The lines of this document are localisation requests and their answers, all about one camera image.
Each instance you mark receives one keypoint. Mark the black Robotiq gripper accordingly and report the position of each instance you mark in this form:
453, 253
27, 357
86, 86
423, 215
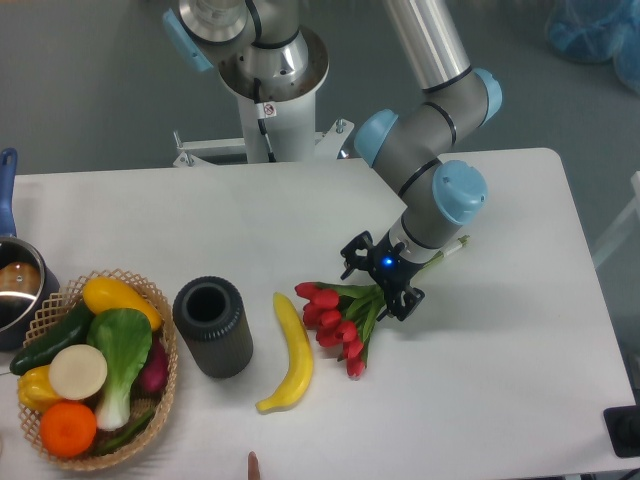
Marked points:
389, 269

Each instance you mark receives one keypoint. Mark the red tulip bouquet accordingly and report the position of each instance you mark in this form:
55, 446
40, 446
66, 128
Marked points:
343, 318

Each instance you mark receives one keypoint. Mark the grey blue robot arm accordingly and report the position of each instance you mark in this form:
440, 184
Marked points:
440, 197

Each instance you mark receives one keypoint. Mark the human fingertip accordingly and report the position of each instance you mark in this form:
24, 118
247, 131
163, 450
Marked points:
253, 468

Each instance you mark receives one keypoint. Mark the yellow toy banana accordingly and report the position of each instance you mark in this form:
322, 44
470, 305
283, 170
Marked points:
297, 380

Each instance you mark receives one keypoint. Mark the dark grey ribbed vase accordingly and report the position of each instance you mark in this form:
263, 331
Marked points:
210, 316

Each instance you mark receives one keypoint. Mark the purple toy sweet potato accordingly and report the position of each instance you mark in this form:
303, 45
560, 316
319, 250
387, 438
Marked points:
154, 375

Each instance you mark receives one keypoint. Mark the green toy bok choy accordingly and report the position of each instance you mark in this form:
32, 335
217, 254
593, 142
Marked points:
124, 338

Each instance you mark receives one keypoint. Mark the green toy chili pepper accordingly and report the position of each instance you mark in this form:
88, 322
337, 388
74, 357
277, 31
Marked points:
124, 437

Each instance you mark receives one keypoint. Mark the yellow toy squash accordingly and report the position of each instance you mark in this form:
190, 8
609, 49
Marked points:
105, 293

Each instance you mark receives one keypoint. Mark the black device at edge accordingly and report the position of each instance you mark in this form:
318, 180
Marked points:
623, 429

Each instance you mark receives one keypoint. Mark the dark green toy cucumber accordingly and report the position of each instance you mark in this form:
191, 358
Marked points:
70, 330

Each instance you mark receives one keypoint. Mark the white round toy slice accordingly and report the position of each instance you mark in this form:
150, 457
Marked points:
78, 372

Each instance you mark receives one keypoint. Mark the blue plastic bag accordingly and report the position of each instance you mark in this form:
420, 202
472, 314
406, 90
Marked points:
598, 32

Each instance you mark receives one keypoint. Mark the woven wicker basket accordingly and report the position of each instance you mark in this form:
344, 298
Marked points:
52, 311

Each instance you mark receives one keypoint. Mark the orange toy orange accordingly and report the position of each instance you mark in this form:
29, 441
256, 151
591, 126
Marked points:
67, 429

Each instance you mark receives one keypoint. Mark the yellow toy bell pepper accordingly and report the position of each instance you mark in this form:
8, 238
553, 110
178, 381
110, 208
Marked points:
35, 390

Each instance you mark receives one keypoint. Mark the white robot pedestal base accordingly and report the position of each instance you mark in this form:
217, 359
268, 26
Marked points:
275, 90

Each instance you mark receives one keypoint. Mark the white frame right edge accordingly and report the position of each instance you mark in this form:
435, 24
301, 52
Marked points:
619, 229

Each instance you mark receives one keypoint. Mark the blue saucepan with handle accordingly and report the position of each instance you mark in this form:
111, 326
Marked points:
26, 280

